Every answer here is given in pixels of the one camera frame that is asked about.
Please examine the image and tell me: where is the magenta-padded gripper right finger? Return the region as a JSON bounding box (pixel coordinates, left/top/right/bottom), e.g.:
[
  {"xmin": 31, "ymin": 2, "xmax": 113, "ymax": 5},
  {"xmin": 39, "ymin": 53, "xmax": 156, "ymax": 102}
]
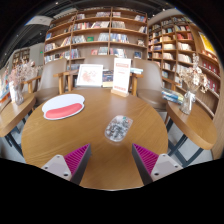
[{"xmin": 131, "ymin": 143, "xmax": 184, "ymax": 186}]

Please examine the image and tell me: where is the light blue book stack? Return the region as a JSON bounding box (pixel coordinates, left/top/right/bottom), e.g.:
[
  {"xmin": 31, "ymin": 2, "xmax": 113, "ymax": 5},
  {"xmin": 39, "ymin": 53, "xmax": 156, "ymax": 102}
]
[{"xmin": 129, "ymin": 67, "xmax": 144, "ymax": 75}]

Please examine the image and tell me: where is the low colourful display shelf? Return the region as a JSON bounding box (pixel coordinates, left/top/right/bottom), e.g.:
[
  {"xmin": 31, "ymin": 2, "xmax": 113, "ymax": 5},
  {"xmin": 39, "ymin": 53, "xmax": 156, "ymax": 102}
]
[{"xmin": 0, "ymin": 63, "xmax": 11, "ymax": 104}]

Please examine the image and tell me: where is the curved wooden bookshelf with books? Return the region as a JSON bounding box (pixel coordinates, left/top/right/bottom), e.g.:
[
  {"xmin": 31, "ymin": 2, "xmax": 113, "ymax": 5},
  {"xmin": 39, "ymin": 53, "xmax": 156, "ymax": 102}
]
[{"xmin": 147, "ymin": 14, "xmax": 224, "ymax": 118}]

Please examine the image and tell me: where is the white framed picture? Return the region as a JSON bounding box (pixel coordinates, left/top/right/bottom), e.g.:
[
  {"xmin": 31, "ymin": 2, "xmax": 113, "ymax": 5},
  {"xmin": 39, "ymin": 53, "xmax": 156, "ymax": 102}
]
[{"xmin": 76, "ymin": 63, "xmax": 104, "ymax": 88}]

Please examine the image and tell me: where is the round wooden side table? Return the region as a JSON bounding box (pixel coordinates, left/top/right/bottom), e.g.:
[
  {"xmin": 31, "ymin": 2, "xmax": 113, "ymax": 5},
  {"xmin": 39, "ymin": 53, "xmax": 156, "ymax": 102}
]
[
  {"xmin": 0, "ymin": 92, "xmax": 37, "ymax": 158},
  {"xmin": 165, "ymin": 99, "xmax": 218, "ymax": 168}
]

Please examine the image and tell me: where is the small distant wooden bookshelf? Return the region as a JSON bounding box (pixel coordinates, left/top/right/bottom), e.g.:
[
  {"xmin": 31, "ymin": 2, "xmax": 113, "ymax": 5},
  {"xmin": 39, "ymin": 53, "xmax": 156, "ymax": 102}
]
[{"xmin": 11, "ymin": 47, "xmax": 32, "ymax": 69}]

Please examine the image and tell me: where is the white mouse pad, red wrist rest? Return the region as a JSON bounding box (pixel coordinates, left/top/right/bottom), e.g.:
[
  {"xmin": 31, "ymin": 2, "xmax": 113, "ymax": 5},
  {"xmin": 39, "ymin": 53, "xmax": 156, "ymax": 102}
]
[{"xmin": 41, "ymin": 93, "xmax": 86, "ymax": 121}]

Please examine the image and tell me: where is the white sign on wooden base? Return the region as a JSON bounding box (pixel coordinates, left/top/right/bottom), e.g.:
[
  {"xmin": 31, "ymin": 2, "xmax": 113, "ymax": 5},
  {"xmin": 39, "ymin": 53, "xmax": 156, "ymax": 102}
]
[{"xmin": 110, "ymin": 57, "xmax": 132, "ymax": 98}]

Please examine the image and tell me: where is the stack of colourful books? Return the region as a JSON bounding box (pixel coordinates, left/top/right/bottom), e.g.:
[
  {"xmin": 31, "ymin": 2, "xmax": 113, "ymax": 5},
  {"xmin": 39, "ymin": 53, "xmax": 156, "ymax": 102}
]
[{"xmin": 161, "ymin": 88, "xmax": 185, "ymax": 105}]

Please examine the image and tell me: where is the dark book with orange print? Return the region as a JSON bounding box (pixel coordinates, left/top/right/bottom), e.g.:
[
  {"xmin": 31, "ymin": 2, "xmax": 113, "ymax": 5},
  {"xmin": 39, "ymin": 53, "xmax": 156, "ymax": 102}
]
[{"xmin": 101, "ymin": 69, "xmax": 115, "ymax": 89}]

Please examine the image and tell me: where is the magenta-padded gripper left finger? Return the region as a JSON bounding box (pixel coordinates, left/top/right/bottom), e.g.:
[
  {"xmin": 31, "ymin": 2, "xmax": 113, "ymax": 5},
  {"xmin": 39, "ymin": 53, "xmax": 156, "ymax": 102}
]
[{"xmin": 41, "ymin": 143, "xmax": 92, "ymax": 185}]

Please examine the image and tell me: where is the small white table sign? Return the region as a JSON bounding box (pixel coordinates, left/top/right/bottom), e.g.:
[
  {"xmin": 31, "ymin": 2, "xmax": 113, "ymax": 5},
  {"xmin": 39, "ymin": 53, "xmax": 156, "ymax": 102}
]
[{"xmin": 8, "ymin": 80, "xmax": 17, "ymax": 103}]

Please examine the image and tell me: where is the large wooden bookshelf with books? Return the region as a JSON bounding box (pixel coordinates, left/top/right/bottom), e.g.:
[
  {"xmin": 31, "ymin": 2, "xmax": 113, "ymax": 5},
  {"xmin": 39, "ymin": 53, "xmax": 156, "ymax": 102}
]
[{"xmin": 43, "ymin": 6, "xmax": 149, "ymax": 73}]

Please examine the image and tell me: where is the transparent computer mouse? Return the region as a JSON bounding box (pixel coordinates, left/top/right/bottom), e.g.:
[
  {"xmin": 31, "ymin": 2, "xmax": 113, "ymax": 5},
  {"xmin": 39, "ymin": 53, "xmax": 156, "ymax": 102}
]
[{"xmin": 104, "ymin": 114, "xmax": 134, "ymax": 143}]

